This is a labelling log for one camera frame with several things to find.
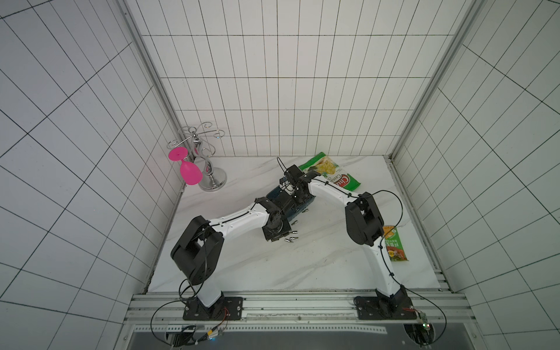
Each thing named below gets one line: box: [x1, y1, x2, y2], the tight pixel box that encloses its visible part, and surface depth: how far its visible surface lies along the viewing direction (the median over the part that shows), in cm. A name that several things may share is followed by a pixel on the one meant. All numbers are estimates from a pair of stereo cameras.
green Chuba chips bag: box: [298, 151, 361, 192], surface depth 113 cm
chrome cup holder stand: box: [166, 121, 228, 192], surface depth 94 cm
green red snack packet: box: [382, 225, 410, 262], surface depth 87 cm
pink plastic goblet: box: [168, 146, 203, 186], surface depth 90 cm
